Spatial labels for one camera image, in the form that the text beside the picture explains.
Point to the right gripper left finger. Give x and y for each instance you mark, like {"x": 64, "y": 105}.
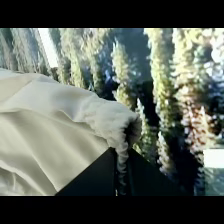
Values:
{"x": 96, "y": 176}

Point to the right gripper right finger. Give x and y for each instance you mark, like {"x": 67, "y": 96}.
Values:
{"x": 146, "y": 176}

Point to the brown pants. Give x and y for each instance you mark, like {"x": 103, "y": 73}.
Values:
{"x": 50, "y": 133}

